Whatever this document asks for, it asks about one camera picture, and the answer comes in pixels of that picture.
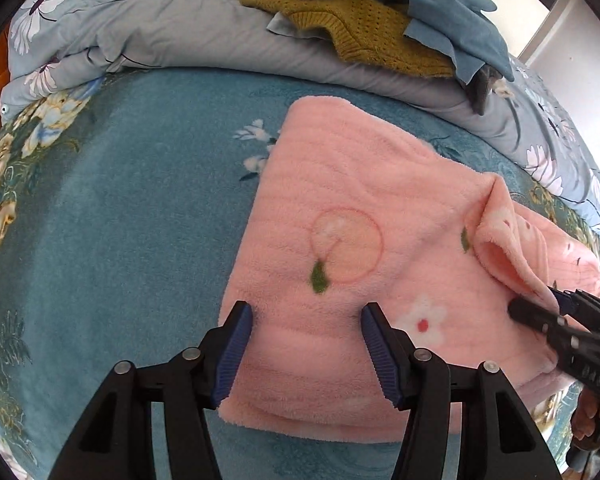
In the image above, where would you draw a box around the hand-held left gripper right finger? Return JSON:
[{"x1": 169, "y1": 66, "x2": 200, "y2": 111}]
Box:
[{"x1": 361, "y1": 302, "x2": 563, "y2": 480}]

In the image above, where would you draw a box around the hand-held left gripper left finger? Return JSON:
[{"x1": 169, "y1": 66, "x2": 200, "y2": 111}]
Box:
[{"x1": 47, "y1": 300, "x2": 254, "y2": 480}]

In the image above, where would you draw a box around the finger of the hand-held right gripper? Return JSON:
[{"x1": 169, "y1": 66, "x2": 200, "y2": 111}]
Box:
[
  {"x1": 549, "y1": 286, "x2": 600, "y2": 325},
  {"x1": 508, "y1": 296, "x2": 573, "y2": 337}
]

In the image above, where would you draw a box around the pink floral fleece garment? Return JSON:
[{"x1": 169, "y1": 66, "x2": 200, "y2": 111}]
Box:
[{"x1": 217, "y1": 97, "x2": 600, "y2": 443}]

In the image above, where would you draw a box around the person's right hand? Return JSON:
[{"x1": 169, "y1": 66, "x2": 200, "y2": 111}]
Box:
[{"x1": 570, "y1": 389, "x2": 600, "y2": 457}]

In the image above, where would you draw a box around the blue garment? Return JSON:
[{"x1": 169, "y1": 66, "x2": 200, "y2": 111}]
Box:
[{"x1": 402, "y1": 0, "x2": 516, "y2": 86}]

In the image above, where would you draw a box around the grey daisy print duvet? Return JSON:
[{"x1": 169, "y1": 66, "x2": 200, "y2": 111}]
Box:
[{"x1": 0, "y1": 0, "x2": 600, "y2": 251}]

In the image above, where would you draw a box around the mustard yellow knit sweater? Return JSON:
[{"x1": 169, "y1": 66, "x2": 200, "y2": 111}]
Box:
[{"x1": 238, "y1": 0, "x2": 456, "y2": 79}]

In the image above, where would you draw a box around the pale grey cloth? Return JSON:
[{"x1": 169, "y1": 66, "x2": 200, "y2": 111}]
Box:
[{"x1": 266, "y1": 10, "x2": 331, "y2": 41}]

